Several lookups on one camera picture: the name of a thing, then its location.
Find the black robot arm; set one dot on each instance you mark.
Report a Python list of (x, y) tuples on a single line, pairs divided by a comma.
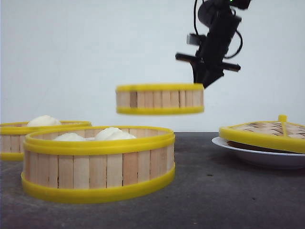
[(205, 15)]

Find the bamboo steamer basket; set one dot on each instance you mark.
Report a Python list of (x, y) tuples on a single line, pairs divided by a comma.
[(13, 134), (97, 171), (160, 99)]

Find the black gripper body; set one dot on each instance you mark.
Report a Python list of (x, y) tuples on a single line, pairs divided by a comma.
[(208, 62)]

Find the left white bun front basket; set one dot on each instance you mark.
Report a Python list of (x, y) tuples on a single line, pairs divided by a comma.
[(69, 137)]

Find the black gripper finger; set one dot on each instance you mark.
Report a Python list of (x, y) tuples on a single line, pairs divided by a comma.
[(206, 77)]

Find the bamboo steamer lid yellow rim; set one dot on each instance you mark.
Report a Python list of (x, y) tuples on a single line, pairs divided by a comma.
[(278, 135)]

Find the white ceramic plate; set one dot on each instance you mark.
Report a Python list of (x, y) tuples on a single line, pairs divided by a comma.
[(264, 159)]

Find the white bun in left basket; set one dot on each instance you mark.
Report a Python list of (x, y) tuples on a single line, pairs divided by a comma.
[(44, 120)]

